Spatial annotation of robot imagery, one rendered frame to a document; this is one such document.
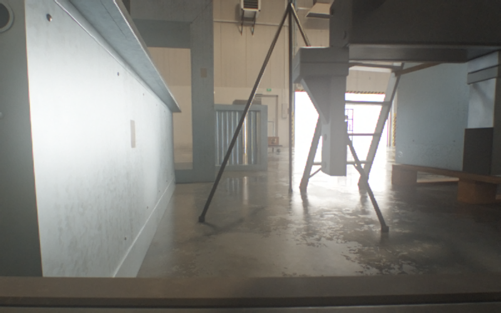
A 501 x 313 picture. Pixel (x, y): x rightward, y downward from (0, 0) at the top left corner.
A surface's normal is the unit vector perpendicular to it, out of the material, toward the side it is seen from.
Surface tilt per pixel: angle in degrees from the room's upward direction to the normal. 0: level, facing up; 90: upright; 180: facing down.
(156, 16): 90
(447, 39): 90
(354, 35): 90
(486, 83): 90
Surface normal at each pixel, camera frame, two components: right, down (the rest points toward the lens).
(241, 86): 0.15, 0.07
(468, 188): -0.99, 0.02
